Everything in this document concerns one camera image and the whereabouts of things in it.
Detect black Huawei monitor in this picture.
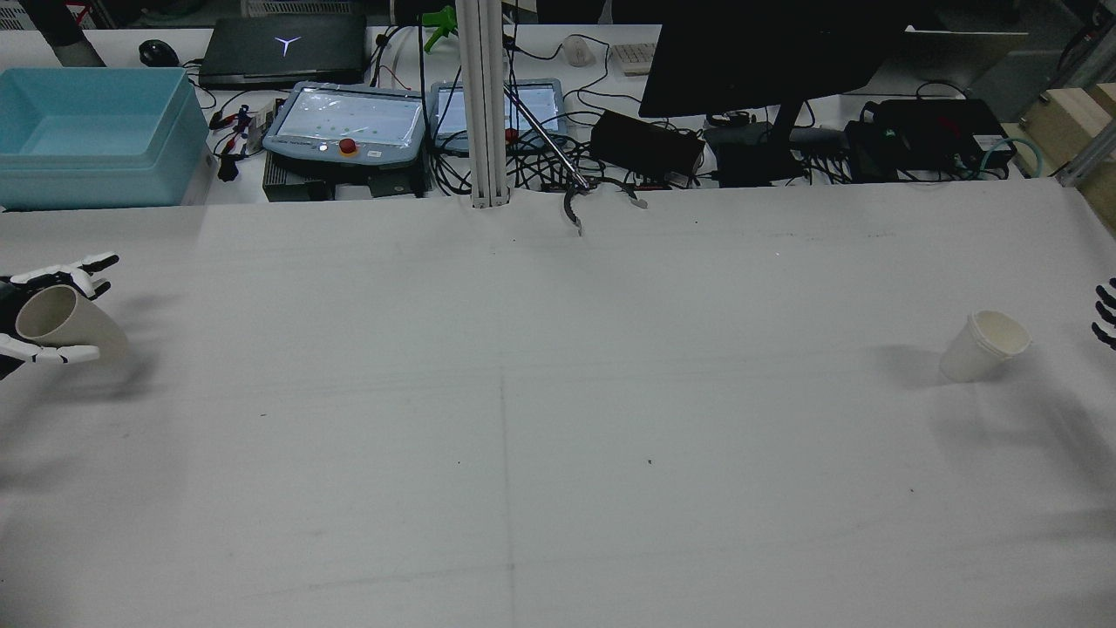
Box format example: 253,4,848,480
639,0,908,189

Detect white paper cup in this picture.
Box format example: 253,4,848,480
939,310,1033,383
15,284,130,358

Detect small black box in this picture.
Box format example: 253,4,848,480
262,160,330,202
366,166,430,198

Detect red black clip leads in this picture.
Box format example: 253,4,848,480
208,103,255,182

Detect green handled grabber tool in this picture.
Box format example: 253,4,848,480
424,5,650,238

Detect grey flat panel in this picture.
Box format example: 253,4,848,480
905,26,1031,97

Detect black laptop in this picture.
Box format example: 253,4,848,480
198,12,368,89

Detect light blue plastic bin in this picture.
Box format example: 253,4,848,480
0,67,211,211

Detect right robot dexterous hand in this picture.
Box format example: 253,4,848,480
1092,277,1116,352

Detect left robot dexterous hand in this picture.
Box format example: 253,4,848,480
0,253,120,381

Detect beige keypad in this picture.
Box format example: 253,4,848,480
610,42,657,77

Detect black electronics box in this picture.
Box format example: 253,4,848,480
859,98,1017,177

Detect white mesh basket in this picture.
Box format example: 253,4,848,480
240,0,367,17

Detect aluminium profile post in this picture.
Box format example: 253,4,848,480
455,0,512,209

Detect grey teach pendant red button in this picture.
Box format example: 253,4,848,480
262,80,429,172

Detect aluminium profile bar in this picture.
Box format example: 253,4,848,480
1058,120,1116,188

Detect black power supply box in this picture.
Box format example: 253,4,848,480
590,110,705,181

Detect teal cable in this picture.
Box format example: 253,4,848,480
978,138,1049,181

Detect wooden box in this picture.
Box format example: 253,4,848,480
1018,82,1116,235

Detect dark grey pole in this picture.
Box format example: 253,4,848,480
17,0,107,69

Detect black cable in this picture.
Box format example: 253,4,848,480
504,24,613,114

